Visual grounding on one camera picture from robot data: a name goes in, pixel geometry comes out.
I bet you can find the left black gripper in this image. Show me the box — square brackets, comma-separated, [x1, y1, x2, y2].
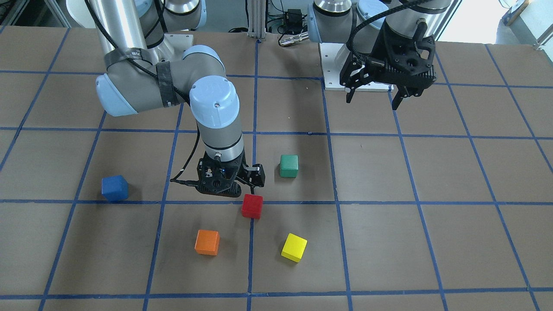
[339, 44, 411, 111]

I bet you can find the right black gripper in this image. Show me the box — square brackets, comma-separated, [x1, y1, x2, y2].
[229, 155, 265, 188]

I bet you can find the red wooden block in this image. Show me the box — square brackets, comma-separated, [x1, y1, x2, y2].
[241, 194, 264, 220]

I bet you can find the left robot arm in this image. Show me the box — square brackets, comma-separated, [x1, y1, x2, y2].
[308, 0, 451, 110]

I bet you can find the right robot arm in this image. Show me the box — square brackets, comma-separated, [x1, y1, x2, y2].
[84, 0, 265, 197]

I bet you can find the green wooden block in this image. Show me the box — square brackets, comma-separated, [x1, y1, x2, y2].
[279, 154, 299, 178]

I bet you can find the orange wooden block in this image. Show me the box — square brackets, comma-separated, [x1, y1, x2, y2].
[195, 229, 220, 256]

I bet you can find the yellow wooden block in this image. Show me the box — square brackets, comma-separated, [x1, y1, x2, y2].
[281, 233, 308, 263]

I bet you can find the blue wooden block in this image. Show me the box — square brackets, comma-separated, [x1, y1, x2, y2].
[101, 175, 129, 202]

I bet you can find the metal cylinder connector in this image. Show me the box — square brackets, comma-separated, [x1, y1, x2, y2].
[278, 32, 309, 48]

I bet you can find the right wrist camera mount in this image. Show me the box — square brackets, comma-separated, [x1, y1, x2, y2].
[170, 153, 244, 197]

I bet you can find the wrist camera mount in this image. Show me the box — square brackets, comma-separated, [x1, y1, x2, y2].
[170, 153, 244, 197]
[369, 20, 436, 97]

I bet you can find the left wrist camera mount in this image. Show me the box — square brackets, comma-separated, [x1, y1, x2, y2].
[369, 20, 436, 97]

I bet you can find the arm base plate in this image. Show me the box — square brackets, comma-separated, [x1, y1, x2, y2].
[319, 43, 394, 92]
[155, 34, 194, 61]

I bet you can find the aluminium frame post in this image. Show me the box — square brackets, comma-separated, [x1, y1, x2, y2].
[246, 0, 267, 41]

